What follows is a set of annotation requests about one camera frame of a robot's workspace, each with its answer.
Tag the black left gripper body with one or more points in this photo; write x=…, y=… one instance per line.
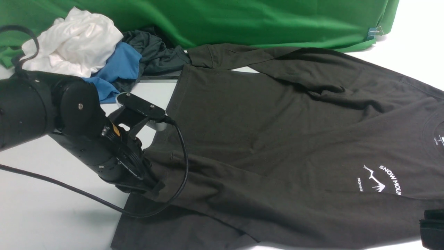
x=116, y=154

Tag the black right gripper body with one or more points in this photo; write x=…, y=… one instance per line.
x=432, y=229

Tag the gray long-sleeved shirt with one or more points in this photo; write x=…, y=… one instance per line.
x=302, y=147

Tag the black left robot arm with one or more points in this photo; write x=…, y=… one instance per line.
x=67, y=108

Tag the blue crumpled shirt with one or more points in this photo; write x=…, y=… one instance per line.
x=122, y=64

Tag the dark teal crumpled shirt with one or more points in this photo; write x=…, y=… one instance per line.
x=159, y=56

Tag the white crumpled shirt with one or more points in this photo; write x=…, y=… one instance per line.
x=78, y=45

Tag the blue binder clip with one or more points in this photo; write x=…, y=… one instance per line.
x=373, y=32

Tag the green backdrop cloth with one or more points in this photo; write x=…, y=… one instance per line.
x=333, y=24

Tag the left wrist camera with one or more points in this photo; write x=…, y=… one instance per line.
x=144, y=109

